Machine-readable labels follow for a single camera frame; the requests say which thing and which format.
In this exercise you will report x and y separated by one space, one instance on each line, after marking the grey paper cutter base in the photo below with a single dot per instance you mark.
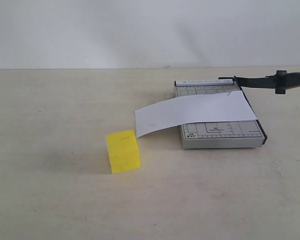
217 135

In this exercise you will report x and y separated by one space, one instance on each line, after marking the black cutter blade arm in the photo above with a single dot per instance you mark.
280 81

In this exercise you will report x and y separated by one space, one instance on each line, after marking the yellow foam cube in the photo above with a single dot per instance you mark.
123 151

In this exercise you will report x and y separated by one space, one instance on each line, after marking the white paper sheet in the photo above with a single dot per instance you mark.
199 108

